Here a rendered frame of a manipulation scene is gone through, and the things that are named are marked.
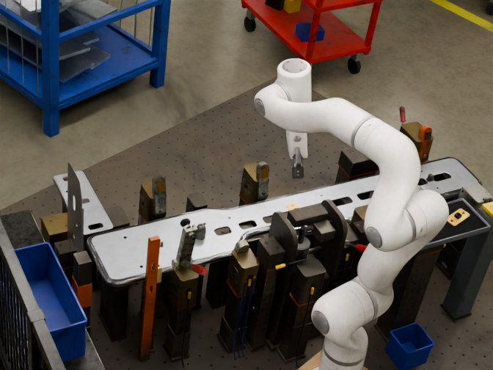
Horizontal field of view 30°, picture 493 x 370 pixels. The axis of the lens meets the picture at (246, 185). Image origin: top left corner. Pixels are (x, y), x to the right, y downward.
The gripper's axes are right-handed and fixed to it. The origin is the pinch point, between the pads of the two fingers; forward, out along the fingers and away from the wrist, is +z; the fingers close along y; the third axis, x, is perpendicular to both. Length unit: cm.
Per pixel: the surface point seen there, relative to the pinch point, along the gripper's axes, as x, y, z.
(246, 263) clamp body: 15.3, -7.4, 29.3
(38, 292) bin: 72, -20, 23
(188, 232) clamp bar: 30.3, -10.9, 12.2
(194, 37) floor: 39, 295, 139
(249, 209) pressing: 13.3, 24.0, 37.3
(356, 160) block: -24, 50, 42
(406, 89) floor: -85, 255, 161
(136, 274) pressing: 47, -8, 30
